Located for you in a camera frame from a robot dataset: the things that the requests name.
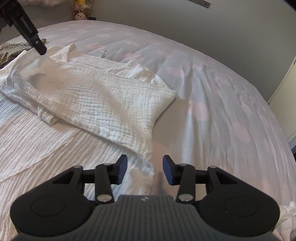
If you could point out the grey bedsheet pink dots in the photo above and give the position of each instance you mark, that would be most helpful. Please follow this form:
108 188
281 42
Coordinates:
218 118

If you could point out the white crinkle cotton garment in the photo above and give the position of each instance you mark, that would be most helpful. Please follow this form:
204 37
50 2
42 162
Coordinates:
68 108

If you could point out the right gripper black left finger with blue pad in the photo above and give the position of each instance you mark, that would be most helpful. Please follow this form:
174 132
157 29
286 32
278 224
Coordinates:
66 201

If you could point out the plush toy hanging column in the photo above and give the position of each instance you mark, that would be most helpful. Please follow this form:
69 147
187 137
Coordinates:
82 9

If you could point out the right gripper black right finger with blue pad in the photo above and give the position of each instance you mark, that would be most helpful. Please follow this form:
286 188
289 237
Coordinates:
223 201

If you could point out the finger of the black left gripper bar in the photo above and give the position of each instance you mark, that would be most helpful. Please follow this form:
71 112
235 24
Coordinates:
24 25

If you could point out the olive striped shirt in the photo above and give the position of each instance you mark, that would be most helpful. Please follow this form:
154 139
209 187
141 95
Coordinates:
13 53

